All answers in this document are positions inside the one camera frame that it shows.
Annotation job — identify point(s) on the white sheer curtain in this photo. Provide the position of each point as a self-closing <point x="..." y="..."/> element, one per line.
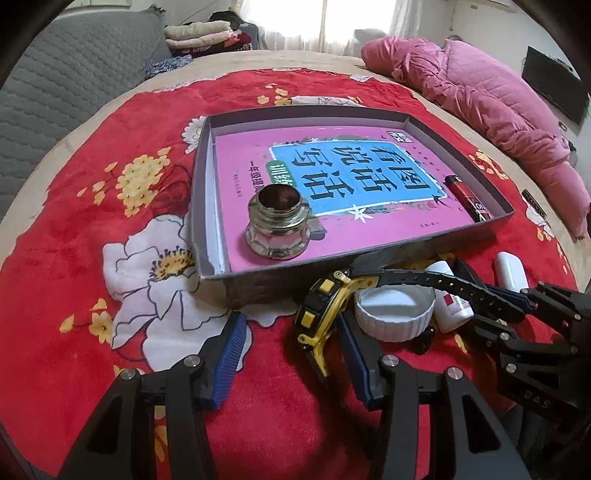
<point x="406" y="18"/>

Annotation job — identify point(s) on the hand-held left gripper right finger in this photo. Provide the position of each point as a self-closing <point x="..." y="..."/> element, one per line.
<point x="354" y="364"/>

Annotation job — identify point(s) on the red black lighter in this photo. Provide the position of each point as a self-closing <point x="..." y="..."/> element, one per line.
<point x="466" y="196"/>

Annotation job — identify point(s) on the beige bed sheet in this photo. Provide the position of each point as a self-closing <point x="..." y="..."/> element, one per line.
<point x="277" y="60"/>

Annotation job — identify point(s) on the white ribbed jar lid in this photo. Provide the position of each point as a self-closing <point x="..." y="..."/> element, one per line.
<point x="392" y="323"/>

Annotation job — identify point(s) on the pink quilted duvet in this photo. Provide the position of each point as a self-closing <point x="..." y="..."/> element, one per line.
<point x="485" y="101"/>

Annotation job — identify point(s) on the grey cardboard box tray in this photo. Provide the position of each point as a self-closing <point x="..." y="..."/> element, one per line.
<point x="277" y="282"/>

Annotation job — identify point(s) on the white earbuds case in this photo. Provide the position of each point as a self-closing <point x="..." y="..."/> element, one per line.
<point x="510" y="272"/>

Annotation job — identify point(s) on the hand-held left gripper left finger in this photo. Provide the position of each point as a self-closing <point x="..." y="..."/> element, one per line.
<point x="228" y="360"/>

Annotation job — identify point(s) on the white bottle red label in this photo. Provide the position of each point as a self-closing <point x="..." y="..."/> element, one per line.
<point x="450" y="314"/>

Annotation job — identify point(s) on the blue patterned cloth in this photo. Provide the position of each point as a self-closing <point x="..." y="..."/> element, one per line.
<point x="166" y="67"/>

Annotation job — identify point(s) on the grey cushion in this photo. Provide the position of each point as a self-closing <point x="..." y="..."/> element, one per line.
<point x="369" y="38"/>

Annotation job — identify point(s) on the yellow black wristwatch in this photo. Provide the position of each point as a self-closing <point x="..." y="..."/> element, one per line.
<point x="318" y="304"/>

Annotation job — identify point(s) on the small dark patterned bar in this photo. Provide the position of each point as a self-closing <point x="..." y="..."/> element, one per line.
<point x="531" y="200"/>

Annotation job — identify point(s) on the red floral blanket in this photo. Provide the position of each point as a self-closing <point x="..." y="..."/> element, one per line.
<point x="69" y="230"/>

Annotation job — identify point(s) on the pink folded cloth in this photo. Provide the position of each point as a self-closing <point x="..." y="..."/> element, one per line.
<point x="203" y="41"/>

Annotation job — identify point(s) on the glass ink bottle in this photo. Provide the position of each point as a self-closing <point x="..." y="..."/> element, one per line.
<point x="277" y="230"/>

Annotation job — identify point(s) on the black bag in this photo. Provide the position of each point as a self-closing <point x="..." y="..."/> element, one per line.
<point x="226" y="17"/>

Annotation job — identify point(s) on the cream folded cloth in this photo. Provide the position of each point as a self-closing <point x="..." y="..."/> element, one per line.
<point x="194" y="30"/>

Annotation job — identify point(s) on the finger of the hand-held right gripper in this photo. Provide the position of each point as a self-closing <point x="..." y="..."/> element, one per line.
<point x="508" y="294"/>
<point x="489" y="328"/>

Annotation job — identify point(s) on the stack of folded clothes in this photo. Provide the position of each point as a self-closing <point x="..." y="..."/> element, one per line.
<point x="231" y="46"/>

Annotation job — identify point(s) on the black flat television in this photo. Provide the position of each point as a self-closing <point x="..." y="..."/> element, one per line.
<point x="554" y="83"/>

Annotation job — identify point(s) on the grey quilted sofa cover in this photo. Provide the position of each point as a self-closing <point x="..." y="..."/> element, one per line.
<point x="69" y="83"/>

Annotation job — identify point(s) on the pink book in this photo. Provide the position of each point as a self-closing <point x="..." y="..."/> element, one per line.
<point x="258" y="152"/>

